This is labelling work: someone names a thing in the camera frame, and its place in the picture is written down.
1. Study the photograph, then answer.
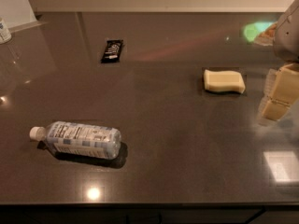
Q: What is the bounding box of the clear blue-labelled plastic bottle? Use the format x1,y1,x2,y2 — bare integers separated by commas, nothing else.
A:
29,121,121,160

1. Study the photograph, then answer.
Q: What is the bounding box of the white slanted board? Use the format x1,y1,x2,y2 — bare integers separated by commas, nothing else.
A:
0,0,45,33

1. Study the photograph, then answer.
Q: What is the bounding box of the white container at left edge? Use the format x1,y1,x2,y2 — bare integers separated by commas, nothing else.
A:
0,18,12,44

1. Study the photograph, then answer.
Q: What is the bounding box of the yellow sponge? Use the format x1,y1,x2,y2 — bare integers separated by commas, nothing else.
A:
204,70,246,93

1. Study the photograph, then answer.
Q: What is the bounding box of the grey-white gripper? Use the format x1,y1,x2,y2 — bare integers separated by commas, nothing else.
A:
258,0,299,121

